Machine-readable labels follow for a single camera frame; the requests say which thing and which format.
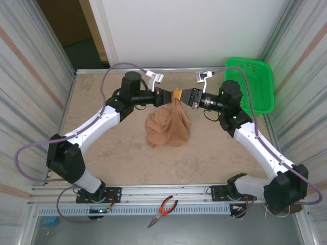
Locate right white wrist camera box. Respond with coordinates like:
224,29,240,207
196,71,213,94

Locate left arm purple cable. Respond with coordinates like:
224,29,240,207
14,62,150,225

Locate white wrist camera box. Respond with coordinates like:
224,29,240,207
196,71,213,94
145,71,164,91

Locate brown wooden door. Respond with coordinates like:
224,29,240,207
37,0,108,62

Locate tan t-shirt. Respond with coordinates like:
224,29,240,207
145,88,192,148

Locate grey slotted cable duct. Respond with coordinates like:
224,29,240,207
37,205,232,215

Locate green plastic basket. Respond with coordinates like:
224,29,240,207
224,58,275,117

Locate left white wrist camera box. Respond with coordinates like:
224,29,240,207
145,71,164,91

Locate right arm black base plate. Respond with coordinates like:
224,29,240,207
211,184,258,202

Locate aluminium mounting rail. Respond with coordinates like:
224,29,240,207
27,181,306,206

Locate orange handled pliers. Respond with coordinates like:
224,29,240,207
147,195,179,229

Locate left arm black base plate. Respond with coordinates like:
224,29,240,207
76,187,122,204

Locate blue binder clip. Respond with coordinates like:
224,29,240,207
42,216,59,235

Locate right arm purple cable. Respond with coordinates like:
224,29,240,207
212,66,323,219

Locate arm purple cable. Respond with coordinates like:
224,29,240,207
14,62,150,225
212,66,323,219

